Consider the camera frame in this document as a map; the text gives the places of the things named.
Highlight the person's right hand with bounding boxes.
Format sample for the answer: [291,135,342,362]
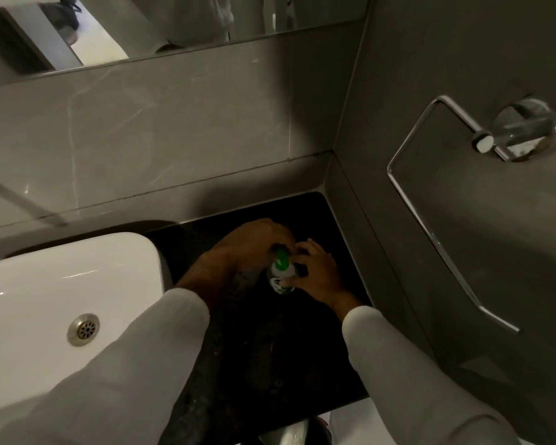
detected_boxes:
[280,238,365,321]

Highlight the person's left hand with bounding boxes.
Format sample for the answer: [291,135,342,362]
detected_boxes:
[203,218,298,284]

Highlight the white bottle with green cap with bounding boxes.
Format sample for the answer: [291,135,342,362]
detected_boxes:
[267,243,302,296]

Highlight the person's left forearm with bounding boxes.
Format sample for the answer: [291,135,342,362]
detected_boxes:
[0,255,238,445]

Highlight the person's right forearm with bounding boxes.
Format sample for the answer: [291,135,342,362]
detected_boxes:
[330,294,522,445]

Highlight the metal sink drain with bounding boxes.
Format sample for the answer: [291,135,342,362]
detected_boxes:
[67,313,101,347]

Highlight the white ceramic sink basin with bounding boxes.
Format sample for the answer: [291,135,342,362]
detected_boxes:
[0,232,173,431]

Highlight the wall mirror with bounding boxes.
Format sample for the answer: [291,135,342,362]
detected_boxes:
[0,0,372,89]

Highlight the chrome towel ring holder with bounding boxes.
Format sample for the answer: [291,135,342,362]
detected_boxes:
[387,94,556,333]

